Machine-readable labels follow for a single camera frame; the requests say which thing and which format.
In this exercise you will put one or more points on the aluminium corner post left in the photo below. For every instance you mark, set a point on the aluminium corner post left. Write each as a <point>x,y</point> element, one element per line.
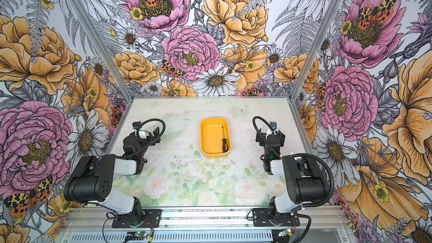
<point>84,17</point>

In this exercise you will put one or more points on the left green circuit board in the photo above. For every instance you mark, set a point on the left green circuit board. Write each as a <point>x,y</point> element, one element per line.
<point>138,236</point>

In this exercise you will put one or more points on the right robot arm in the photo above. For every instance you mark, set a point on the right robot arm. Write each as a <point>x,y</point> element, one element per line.
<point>309,182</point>

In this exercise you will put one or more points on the aluminium corner post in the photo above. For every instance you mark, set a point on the aluminium corner post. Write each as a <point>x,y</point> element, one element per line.
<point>84,17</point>
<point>318,39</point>

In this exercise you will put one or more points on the white vented cable duct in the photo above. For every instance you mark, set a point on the white vented cable duct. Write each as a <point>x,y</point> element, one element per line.
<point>220,236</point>

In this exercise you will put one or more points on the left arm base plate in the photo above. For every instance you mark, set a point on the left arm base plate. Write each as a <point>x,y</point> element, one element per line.
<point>149,218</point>

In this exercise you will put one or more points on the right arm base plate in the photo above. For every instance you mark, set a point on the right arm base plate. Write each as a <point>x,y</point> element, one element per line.
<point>263,218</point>

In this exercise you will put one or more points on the yellow plastic bin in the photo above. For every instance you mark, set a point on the yellow plastic bin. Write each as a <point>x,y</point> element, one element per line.
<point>211,137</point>

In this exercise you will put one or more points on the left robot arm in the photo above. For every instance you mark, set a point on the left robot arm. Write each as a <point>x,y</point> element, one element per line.
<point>91,181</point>

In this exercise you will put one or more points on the orange handled screwdriver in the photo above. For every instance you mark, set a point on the orange handled screwdriver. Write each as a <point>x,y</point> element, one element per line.
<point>224,141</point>

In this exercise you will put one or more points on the right green circuit board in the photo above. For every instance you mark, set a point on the right green circuit board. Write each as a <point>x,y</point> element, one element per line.
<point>283,233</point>

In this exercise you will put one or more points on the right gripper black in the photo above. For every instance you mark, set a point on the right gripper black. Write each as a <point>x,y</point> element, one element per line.
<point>257,139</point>

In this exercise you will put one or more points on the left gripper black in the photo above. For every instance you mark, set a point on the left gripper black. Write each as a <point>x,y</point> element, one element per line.
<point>157,133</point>

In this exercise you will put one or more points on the green circuit board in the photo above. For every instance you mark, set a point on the green circuit board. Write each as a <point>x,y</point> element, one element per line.
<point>283,233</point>
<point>138,236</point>

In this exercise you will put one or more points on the aluminium corner post right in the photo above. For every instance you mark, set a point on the aluminium corner post right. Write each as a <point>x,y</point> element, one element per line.
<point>318,39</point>

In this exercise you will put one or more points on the aluminium front rail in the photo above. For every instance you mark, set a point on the aluminium front rail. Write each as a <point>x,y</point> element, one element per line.
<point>94,219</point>

